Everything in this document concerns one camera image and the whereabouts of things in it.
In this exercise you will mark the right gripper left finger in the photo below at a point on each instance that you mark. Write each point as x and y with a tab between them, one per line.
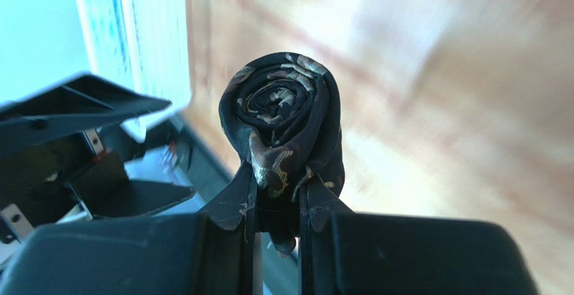
211	251

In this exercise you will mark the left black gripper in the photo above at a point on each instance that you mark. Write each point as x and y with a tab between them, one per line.
53	158

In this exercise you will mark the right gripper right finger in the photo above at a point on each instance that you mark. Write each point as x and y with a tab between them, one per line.
344	252

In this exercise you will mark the black floral patterned tie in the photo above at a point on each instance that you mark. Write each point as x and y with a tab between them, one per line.
281	114

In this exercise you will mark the white plastic mesh basket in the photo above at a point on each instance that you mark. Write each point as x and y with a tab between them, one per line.
141	45

